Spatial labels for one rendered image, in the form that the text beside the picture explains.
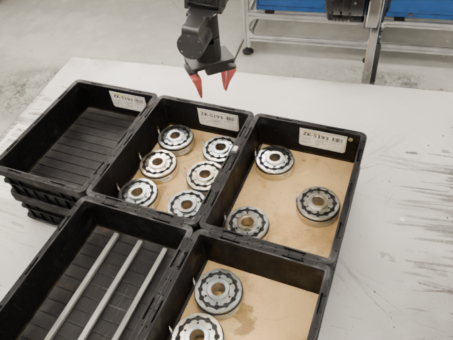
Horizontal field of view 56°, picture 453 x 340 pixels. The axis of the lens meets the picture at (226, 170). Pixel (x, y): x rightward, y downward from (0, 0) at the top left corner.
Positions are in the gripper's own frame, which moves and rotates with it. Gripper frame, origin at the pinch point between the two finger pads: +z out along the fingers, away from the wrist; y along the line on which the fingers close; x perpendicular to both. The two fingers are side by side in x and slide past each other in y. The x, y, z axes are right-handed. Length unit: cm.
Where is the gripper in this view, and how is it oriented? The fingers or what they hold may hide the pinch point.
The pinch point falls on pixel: (212, 90)
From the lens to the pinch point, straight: 105.4
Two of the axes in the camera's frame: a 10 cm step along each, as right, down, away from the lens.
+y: 9.3, -3.1, 2.1
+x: -3.7, -6.4, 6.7
